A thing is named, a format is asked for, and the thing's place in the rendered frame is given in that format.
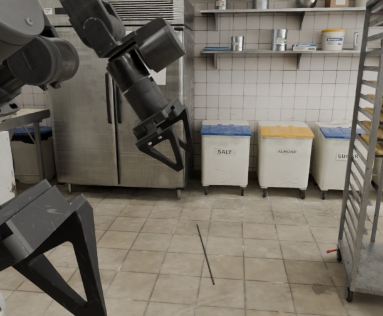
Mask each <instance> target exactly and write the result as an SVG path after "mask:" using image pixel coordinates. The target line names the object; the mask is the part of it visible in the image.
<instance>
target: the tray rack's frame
mask: <svg viewBox="0 0 383 316"><path fill-rule="evenodd" d="M379 1H381V0H369V1H367V2H366V7H365V16H364V27H363V32H362V42H361V48H360V58H359V68H358V74H357V84H356V89H355V100H354V110H353V116H352V126H351V131H350V141H349V151H348V157H347V167H346V173H345V183H344V193H343V199H342V208H341V215H340V224H339V231H338V240H337V241H338V243H336V245H337V249H340V254H341V257H342V261H343V264H344V269H345V274H346V277H347V280H345V285H346V286H345V296H347V289H348V287H349V285H350V276H351V271H352V262H353V260H352V256H351V254H350V250H349V246H348V243H347V240H346V238H343V234H344V224H345V214H346V209H347V199H348V193H349V184H350V174H351V168H352V159H353V153H354V144H355V134H356V128H357V119H358V113H359V103H360V94H361V88H362V78H363V72H364V63H365V53H366V47H367V38H368V32H369V23H370V13H371V7H372V6H374V5H375V4H377V3H378V2H379ZM382 189H383V158H382V165H381V170H380V178H379V187H378V192H377V199H376V204H375V212H374V220H373V225H372V233H371V238H370V241H364V244H365V247H366V250H365V249H361V254H362V257H363V260H364V263H359V267H360V270H361V273H362V276H357V283H356V288H355V291H356V292H360V293H368V294H373V295H381V296H383V243H378V242H375V235H376V231H377V222H378V218H379V209H380V202H381V197H382ZM337 257H338V251H337Z"/></svg>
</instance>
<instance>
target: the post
mask: <svg viewBox="0 0 383 316"><path fill-rule="evenodd" d="M382 96H383V40H382V49H381V54H380V63H379V72H378V77H377V86H376V91H375V100H374V109H373V114H372V123H371V128H370V137H369V146H368V151H367V160H366V165H365V174H364V183H363V188H362V197H361V202H360V211H359V220H358V225H357V234H356V239H355V248H354V257H353V262H352V271H351V276H350V285H349V289H350V291H353V292H355V288H356V283H357V274H358V269H359V260H360V252H361V247H362V238H363V233H364V224H365V216H366V211H367V203H368V198H369V189H370V180H371V175H372V167H373V162H374V154H375V145H376V140H377V131H378V126H379V118H380V109H381V104H382Z"/></svg>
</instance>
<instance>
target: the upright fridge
mask: <svg viewBox="0 0 383 316"><path fill-rule="evenodd" d="M107 1H108V3H109V4H111V5H112V6H113V8H114V9H115V11H116V12H117V14H118V16H119V18H120V19H121V21H122V22H123V25H124V26H125V31H126V36H127V35H128V34H129V33H131V32H132V31H133V30H134V31H135V30H136V29H139V28H140V27H142V26H143V25H145V24H147V23H149V22H150V21H152V20H154V19H155V18H158V17H160V18H163V19H165V20H167V21H168V22H169V24H170V25H171V27H172V29H173V30H174V31H175V32H176V35H177V36H178V37H179V39H180V41H181V43H182V44H183V45H184V48H185V50H186V53H187V54H185V55H184V56H182V57H181V58H179V59H178V60H176V61H175V62H173V63H172V64H170V65H169V66H167V67H166V74H165V85H158V87H159V88H160V90H161V92H162V93H163V94H164V96H165V98H166V99H167V101H168V102H169V101H170V100H172V99H173V98H175V97H176V98H177V99H178V100H179V101H180V102H181V103H182V105H183V104H185V105H186V107H187V109H188V112H189V121H190V126H191V135H192V142H193V146H194V32H193V31H194V6H193V5H192V4H191V3H190V2H189V0H107ZM40 3H41V9H42V10H43V12H44V13H45V15H46V17H47V18H48V20H49V22H50V24H51V25H53V26H54V27H55V29H56V31H57V33H58V35H59V37H60V38H62V39H64V40H67V41H69V42H70V43H71V44H72V45H73V46H74V47H75V48H76V50H77V52H78V56H79V59H80V64H79V69H78V71H77V73H76V74H75V76H74V77H72V78H71V79H69V80H65V81H63V82H61V83H60V85H61V88H58V89H54V88H53V87H51V86H50V85H48V97H49V103H50V115H51V126H52V133H53V145H54V152H55V163H56V175H57V181H58V182H57V185H65V184H67V188H68V191H69V193H68V195H71V194H72V192H71V191H72V184H81V185H96V186H126V187H155V188H170V189H176V196H177V197H176V199H177V200H180V199H181V198H180V197H179V196H180V195H181V190H184V189H185V188H186V185H187V182H188V180H189V178H190V175H191V172H192V170H193V168H194V149H192V150H190V151H189V152H187V151H185V150H184V149H183V148H182V147H180V148H181V154H182V158H183V162H184V169H183V170H181V171H179V172H177V171H175V170H173V169H172V168H170V167H169V166H167V165H165V164H164V163H162V162H161V161H158V160H157V159H155V158H153V157H151V156H149V155H147V154H145V153H143V152H141V151H139V150H138V148H137V146H136V145H135V143H136V141H138V140H137V138H136V136H135V135H134V134H133V130H132V129H133V128H134V127H135V126H136V125H137V124H138V123H139V122H140V121H141V120H140V119H139V117H138V116H137V114H136V113H135V111H134V110H133V108H132V107H131V106H130V104H129V103H128V101H127V99H126V98H125V97H124V93H126V92H128V91H125V92H123V93H122V92H121V91H120V89H119V87H118V86H117V84H116V83H115V82H114V80H113V78H112V77H111V76H110V74H109V73H108V71H107V70H106V67H107V66H108V65H107V63H109V62H108V59H109V58H99V57H98V56H97V54H96V53H95V51H94V49H91V48H89V47H87V46H86V45H84V44H83V42H82V41H81V39H80V38H79V36H78V35H77V33H76V31H75V30H74V28H73V26H72V25H71V23H70V22H69V20H68V19H69V16H68V15H67V13H66V11H65V10H64V8H63V6H62V5H61V3H60V1H59V0H40ZM174 125H175V128H176V132H177V136H178V138H180V139H181V140H182V141H183V142H185V143H187V139H186V133H185V130H184V124H183V120H180V121H178V122H176V123H175V124H174ZM153 148H154V149H156V150H158V151H159V152H160V153H161V154H163V155H165V156H166V157H167V158H169V159H170V160H171V161H173V162H175V163H176V158H175V155H174V151H173V150H172V146H171V143H170V141H169V140H168V139H167V140H163V141H162V142H160V143H158V144H157V145H155V146H153Z"/></svg>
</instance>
